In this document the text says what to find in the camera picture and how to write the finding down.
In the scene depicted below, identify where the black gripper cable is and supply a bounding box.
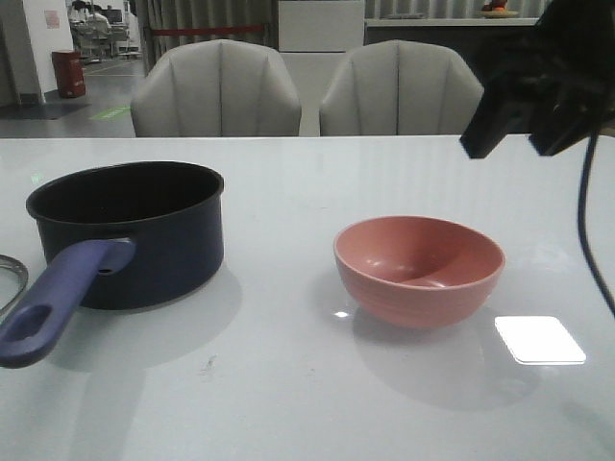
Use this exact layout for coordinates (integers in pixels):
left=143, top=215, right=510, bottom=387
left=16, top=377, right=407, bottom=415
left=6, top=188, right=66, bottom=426
left=578, top=129, right=615, bottom=319

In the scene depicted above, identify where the right grey upholstered chair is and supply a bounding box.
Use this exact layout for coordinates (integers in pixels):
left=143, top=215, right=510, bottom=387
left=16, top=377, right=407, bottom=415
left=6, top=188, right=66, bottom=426
left=319, top=40, right=483, bottom=136

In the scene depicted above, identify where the blue saucepan with handle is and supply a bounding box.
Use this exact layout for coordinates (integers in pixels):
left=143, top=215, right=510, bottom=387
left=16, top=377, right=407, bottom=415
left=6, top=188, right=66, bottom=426
left=1, top=161, right=224, bottom=369

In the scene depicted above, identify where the red barrier belt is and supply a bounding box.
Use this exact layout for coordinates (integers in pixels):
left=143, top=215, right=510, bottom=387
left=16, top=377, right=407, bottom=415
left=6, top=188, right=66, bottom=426
left=150, top=24, right=267, bottom=36

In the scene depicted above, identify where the dark floor mat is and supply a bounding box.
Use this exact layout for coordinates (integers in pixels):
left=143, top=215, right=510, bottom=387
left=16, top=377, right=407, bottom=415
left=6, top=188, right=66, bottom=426
left=1, top=103, right=89, bottom=120

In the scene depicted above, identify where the fruit plate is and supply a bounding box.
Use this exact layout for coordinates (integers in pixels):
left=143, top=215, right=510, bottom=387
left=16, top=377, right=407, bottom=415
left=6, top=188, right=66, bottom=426
left=479, top=0, right=519, bottom=19

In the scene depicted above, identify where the pink plastic bowl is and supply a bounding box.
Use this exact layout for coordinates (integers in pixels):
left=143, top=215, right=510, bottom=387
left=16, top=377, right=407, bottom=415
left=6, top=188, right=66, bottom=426
left=333, top=216, right=505, bottom=328

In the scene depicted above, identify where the left grey upholstered chair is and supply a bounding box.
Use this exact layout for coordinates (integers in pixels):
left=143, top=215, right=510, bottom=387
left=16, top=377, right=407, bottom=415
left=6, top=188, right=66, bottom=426
left=131, top=39, right=302, bottom=137

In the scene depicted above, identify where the dark sideboard counter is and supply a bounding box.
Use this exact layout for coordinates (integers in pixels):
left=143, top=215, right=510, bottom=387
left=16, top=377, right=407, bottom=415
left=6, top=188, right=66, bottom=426
left=364, top=17, right=544, bottom=134

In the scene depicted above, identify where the white cabinet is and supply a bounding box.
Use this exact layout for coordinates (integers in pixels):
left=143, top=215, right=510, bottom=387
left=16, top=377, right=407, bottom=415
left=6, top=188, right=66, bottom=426
left=278, top=1, right=365, bottom=53

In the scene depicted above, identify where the grey upholstered chair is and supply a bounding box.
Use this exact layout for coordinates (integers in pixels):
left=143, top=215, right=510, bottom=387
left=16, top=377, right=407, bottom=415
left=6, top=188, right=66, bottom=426
left=319, top=40, right=483, bottom=136
left=131, top=39, right=302, bottom=137

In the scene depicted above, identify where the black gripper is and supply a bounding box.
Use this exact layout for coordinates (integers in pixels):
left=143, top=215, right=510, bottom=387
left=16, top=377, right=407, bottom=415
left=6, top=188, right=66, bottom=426
left=459, top=1, right=614, bottom=159

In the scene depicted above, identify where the red trash bin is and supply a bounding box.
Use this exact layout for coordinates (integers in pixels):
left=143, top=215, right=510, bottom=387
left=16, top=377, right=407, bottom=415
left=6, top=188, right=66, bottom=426
left=52, top=50, right=86, bottom=98

